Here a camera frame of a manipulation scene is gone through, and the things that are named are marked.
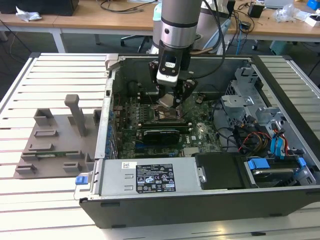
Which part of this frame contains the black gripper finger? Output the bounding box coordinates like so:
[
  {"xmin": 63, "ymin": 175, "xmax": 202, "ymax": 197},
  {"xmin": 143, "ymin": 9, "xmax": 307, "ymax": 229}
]
[
  {"xmin": 173, "ymin": 77, "xmax": 199, "ymax": 108},
  {"xmin": 148, "ymin": 60, "xmax": 163, "ymax": 100}
]

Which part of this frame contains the silver CPU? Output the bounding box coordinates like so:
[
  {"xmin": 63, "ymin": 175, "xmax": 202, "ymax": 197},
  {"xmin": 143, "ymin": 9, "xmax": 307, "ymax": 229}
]
[{"xmin": 156, "ymin": 94, "xmax": 177, "ymax": 109}]

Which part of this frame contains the CPU socket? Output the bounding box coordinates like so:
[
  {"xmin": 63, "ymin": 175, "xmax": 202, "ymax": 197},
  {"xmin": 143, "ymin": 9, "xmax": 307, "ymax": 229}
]
[{"xmin": 152, "ymin": 104, "xmax": 184, "ymax": 124}]

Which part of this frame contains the black office chair base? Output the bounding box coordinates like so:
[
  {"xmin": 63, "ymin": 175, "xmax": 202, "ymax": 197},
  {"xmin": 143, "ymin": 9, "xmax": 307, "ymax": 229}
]
[{"xmin": 120, "ymin": 33, "xmax": 154, "ymax": 54}]

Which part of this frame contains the green motherboard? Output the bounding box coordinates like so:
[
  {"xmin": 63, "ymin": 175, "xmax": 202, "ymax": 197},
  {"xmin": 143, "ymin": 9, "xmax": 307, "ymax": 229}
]
[{"xmin": 109, "ymin": 92, "xmax": 224, "ymax": 160}]

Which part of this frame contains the metal drive cage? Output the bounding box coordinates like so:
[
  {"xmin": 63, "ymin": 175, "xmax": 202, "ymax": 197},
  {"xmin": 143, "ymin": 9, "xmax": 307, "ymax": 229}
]
[{"xmin": 219, "ymin": 65, "xmax": 288, "ymax": 131}]

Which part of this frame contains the black shrouded graphics card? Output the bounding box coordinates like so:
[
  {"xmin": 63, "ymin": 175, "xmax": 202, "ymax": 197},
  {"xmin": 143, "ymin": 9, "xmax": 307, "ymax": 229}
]
[{"xmin": 141, "ymin": 128, "xmax": 181, "ymax": 146}]

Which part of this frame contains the silver chipset heat sink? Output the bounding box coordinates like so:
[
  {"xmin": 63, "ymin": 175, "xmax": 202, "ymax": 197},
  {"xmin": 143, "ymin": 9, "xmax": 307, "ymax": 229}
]
[{"xmin": 183, "ymin": 146, "xmax": 201, "ymax": 158}]

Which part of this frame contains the wooden desk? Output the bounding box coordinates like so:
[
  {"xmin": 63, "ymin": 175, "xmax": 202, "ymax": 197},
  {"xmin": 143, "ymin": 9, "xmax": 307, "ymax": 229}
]
[
  {"xmin": 0, "ymin": 0, "xmax": 161, "ymax": 54},
  {"xmin": 224, "ymin": 0, "xmax": 320, "ymax": 48}
]

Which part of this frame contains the small black cube box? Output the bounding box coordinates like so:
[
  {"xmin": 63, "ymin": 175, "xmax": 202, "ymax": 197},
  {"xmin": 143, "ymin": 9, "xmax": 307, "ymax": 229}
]
[{"xmin": 247, "ymin": 3, "xmax": 265, "ymax": 19}]

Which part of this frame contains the black plastic bay cover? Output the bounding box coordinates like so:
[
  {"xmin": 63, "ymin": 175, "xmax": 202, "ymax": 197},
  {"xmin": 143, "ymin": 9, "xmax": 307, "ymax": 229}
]
[{"xmin": 194, "ymin": 152, "xmax": 248, "ymax": 191}]

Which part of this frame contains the pale teal box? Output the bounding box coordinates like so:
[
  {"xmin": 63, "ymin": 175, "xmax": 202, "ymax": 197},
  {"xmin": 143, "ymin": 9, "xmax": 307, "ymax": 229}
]
[{"xmin": 269, "ymin": 39, "xmax": 295, "ymax": 56}]

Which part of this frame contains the hard disk in blue carrier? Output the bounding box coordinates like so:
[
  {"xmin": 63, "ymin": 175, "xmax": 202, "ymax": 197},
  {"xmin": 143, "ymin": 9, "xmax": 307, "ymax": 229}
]
[{"xmin": 246, "ymin": 156, "xmax": 307, "ymax": 189}]

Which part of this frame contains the grey laptop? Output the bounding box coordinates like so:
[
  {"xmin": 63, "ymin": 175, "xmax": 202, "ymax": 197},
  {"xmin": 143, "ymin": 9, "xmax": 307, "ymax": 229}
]
[{"xmin": 264, "ymin": 0, "xmax": 294, "ymax": 8}]

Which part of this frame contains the clear plastic bag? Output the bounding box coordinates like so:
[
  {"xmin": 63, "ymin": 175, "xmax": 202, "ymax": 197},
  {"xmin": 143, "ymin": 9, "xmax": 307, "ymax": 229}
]
[{"xmin": 272, "ymin": 2, "xmax": 305, "ymax": 24}]

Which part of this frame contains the silver power supply unit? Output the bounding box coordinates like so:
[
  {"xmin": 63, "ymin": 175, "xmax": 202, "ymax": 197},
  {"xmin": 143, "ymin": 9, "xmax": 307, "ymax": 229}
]
[{"xmin": 90, "ymin": 156, "xmax": 208, "ymax": 198}]

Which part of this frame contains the grey parts rack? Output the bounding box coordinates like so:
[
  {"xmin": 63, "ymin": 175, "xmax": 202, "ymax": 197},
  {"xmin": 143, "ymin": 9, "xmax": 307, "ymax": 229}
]
[{"xmin": 13, "ymin": 93, "xmax": 103, "ymax": 180}]

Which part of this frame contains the open black PC case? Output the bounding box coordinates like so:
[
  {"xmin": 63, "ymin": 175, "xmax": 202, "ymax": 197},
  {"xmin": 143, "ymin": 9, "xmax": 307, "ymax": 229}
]
[{"xmin": 73, "ymin": 53, "xmax": 320, "ymax": 230}]

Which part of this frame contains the green RAM stick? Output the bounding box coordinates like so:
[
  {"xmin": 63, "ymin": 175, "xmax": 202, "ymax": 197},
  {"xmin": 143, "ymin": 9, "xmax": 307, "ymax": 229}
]
[{"xmin": 36, "ymin": 151, "xmax": 80, "ymax": 159}]

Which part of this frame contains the small white box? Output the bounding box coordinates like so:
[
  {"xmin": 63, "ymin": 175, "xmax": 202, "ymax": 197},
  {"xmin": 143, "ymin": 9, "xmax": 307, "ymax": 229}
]
[{"xmin": 305, "ymin": 13, "xmax": 320, "ymax": 28}]

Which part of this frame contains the wide black box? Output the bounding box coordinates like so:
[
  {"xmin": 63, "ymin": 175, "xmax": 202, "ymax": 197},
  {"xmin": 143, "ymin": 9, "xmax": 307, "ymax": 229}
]
[{"xmin": 0, "ymin": 0, "xmax": 79, "ymax": 16}]

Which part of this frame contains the crumpled white paper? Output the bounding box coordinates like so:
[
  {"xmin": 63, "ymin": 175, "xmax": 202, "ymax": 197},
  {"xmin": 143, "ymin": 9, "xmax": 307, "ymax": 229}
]
[{"xmin": 15, "ymin": 6, "xmax": 44, "ymax": 23}]

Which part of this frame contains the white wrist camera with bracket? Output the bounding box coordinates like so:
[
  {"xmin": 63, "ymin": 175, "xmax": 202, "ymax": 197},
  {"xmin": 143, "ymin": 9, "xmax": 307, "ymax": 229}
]
[{"xmin": 156, "ymin": 53, "xmax": 182, "ymax": 88}]

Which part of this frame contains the grey case latch handle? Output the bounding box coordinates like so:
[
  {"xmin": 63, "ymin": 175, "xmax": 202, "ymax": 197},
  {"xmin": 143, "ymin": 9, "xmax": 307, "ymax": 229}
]
[{"xmin": 104, "ymin": 53, "xmax": 120, "ymax": 73}]

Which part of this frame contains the thick black wire bundle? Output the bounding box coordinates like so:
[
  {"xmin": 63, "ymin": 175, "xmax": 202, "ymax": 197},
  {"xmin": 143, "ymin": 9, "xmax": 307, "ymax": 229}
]
[{"xmin": 231, "ymin": 116, "xmax": 255, "ymax": 152}]

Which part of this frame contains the red yellow wire bundle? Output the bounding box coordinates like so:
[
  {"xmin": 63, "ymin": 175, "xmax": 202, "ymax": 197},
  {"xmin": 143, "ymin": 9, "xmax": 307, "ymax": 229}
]
[{"xmin": 238, "ymin": 131, "xmax": 274, "ymax": 154}]

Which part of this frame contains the blue data wire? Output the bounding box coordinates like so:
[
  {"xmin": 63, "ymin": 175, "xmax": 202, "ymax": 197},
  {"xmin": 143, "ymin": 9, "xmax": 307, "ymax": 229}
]
[{"xmin": 270, "ymin": 129, "xmax": 289, "ymax": 161}]

